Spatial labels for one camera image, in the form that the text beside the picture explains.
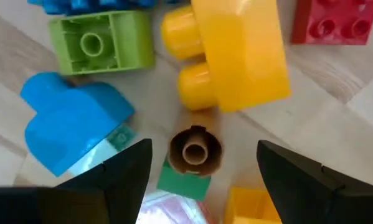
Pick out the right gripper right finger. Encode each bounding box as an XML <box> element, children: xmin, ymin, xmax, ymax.
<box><xmin>257</xmin><ymin>139</ymin><xmax>373</xmax><ymax>224</ymax></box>

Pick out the yellow toy brick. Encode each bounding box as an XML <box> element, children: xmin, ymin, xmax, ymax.
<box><xmin>223</xmin><ymin>186</ymin><xmax>282</xmax><ymax>224</ymax></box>
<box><xmin>160</xmin><ymin>0</ymin><xmax>291</xmax><ymax>113</ymax></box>

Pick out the blue toy brick plate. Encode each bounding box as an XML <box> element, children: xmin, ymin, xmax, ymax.
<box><xmin>27</xmin><ymin>0</ymin><xmax>158</xmax><ymax>16</ymax></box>

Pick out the light green toy brick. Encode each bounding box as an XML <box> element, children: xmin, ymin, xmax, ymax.
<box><xmin>48</xmin><ymin>10</ymin><xmax>156</xmax><ymax>75</ymax></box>

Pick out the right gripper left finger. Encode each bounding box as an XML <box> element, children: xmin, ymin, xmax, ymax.
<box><xmin>0</xmin><ymin>138</ymin><xmax>153</xmax><ymax>224</ymax></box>

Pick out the brown round toy piece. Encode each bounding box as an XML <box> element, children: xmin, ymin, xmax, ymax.
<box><xmin>168</xmin><ymin>125</ymin><xmax>224</xmax><ymax>177</ymax></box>

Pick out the red toy brick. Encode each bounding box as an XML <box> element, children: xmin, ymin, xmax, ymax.
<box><xmin>291</xmin><ymin>0</ymin><xmax>373</xmax><ymax>45</ymax></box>

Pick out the blue cloud-shaped toy brick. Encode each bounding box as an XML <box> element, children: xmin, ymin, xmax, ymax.
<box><xmin>20</xmin><ymin>72</ymin><xmax>136</xmax><ymax>177</ymax></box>

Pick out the small green toy brick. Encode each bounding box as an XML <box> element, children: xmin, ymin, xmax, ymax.
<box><xmin>156</xmin><ymin>155</ymin><xmax>212</xmax><ymax>202</ymax></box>

